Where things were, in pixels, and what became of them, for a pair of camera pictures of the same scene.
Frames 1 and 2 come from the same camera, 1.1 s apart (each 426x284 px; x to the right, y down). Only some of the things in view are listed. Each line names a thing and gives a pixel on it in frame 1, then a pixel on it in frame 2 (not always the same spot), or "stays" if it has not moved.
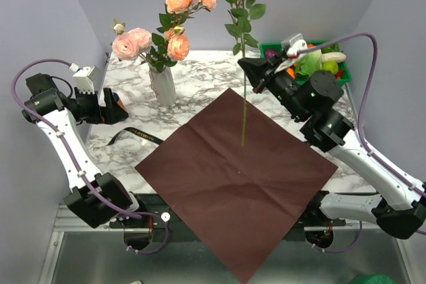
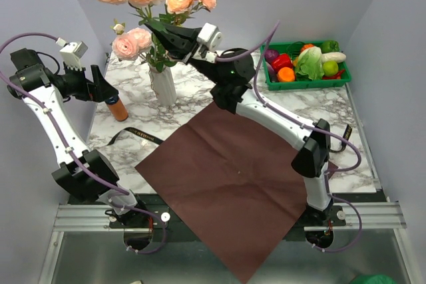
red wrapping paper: (242, 200) stays
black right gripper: (256, 68) → (178, 42)
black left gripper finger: (112, 108) → (100, 84)
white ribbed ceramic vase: (164, 85) stays
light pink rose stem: (126, 44) stays
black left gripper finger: (114, 114) → (104, 91)
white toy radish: (335, 56) stays
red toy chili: (338, 75) stays
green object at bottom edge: (375, 279) stays
